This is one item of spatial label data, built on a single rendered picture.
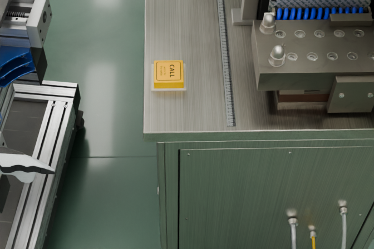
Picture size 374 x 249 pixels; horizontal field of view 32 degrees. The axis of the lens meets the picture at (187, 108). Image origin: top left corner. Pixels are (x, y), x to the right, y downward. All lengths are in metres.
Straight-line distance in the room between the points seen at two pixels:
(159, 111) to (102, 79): 1.26
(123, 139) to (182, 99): 1.05
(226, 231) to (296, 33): 0.67
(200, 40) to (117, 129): 1.01
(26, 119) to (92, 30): 0.69
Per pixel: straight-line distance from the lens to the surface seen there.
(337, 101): 1.48
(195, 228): 1.87
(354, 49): 1.49
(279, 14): 1.51
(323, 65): 1.44
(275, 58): 1.40
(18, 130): 2.37
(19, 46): 1.97
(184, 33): 1.65
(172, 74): 1.52
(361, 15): 1.54
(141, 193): 2.41
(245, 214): 1.81
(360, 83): 1.45
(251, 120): 1.48
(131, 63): 2.78
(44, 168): 1.03
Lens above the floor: 2.09
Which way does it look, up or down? 53 degrees down
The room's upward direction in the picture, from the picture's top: 1 degrees clockwise
